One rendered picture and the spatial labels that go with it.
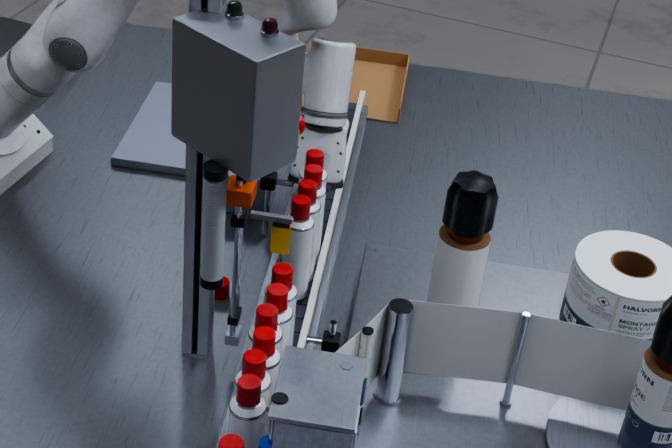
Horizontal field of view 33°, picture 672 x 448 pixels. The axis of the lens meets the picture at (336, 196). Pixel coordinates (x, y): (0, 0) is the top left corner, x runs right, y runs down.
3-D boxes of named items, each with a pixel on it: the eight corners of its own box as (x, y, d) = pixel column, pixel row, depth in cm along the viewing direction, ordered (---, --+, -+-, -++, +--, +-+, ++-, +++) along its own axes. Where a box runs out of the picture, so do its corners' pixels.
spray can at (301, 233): (305, 305, 200) (314, 209, 188) (276, 300, 200) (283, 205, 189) (309, 287, 204) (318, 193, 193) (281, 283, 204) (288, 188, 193)
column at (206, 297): (207, 359, 193) (220, -4, 156) (181, 355, 193) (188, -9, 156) (212, 342, 197) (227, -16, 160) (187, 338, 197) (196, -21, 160)
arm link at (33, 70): (-3, 68, 213) (67, 0, 200) (31, 13, 226) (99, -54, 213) (48, 108, 218) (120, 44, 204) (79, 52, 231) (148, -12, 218)
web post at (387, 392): (400, 408, 180) (415, 317, 170) (371, 403, 180) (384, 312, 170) (402, 388, 184) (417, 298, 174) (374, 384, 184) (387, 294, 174)
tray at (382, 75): (398, 123, 267) (400, 109, 265) (290, 108, 269) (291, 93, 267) (408, 68, 293) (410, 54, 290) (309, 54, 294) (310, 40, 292)
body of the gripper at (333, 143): (294, 119, 208) (287, 178, 211) (349, 127, 208) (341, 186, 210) (299, 113, 216) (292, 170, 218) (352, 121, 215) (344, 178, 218)
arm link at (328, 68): (290, 105, 210) (331, 115, 206) (299, 35, 207) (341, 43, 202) (315, 102, 217) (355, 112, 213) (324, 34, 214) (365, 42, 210)
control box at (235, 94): (249, 184, 156) (257, 62, 146) (169, 135, 165) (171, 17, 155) (300, 160, 163) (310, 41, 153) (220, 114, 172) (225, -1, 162)
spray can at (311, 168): (318, 270, 208) (327, 177, 197) (290, 267, 208) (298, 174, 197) (319, 253, 213) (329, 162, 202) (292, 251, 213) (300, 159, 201)
